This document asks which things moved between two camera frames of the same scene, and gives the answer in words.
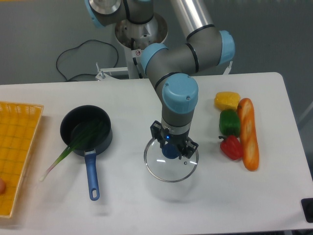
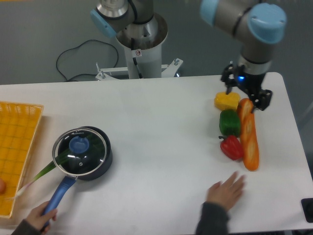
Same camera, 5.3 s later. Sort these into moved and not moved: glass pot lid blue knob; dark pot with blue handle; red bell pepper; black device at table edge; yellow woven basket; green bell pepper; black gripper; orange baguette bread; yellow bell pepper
Moved: black gripper; glass pot lid blue knob; dark pot with blue handle
Not moved: orange baguette bread; yellow woven basket; green bell pepper; yellow bell pepper; red bell pepper; black device at table edge
